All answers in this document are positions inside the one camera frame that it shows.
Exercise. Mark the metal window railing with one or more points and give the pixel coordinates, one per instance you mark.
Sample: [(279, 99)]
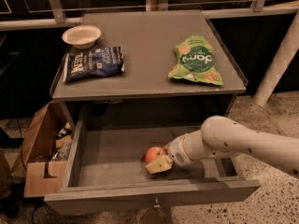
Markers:
[(37, 14)]

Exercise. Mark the red apple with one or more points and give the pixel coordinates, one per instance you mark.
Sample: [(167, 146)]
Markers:
[(154, 153)]

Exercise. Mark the white paper bowl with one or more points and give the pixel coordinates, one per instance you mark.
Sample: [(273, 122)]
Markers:
[(82, 36)]

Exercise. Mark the white table leg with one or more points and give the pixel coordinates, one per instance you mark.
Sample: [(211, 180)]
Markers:
[(279, 64)]

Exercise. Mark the snack packets in box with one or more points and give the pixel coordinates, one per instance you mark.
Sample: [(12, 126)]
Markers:
[(63, 144)]

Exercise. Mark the green snack bag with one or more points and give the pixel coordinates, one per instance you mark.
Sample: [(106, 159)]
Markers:
[(195, 61)]

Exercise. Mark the blue chip bag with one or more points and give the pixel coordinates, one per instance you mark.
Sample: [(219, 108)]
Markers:
[(93, 62)]

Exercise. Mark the wooden side box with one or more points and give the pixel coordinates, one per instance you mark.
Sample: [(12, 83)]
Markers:
[(42, 176)]

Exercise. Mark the open grey top drawer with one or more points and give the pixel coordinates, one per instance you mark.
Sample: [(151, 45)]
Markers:
[(106, 170)]

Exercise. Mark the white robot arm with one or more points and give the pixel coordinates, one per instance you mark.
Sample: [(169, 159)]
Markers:
[(220, 137)]

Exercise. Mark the grey cabinet with top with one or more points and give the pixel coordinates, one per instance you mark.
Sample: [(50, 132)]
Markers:
[(148, 40)]

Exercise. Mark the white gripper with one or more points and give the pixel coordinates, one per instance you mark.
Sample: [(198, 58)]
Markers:
[(176, 152)]

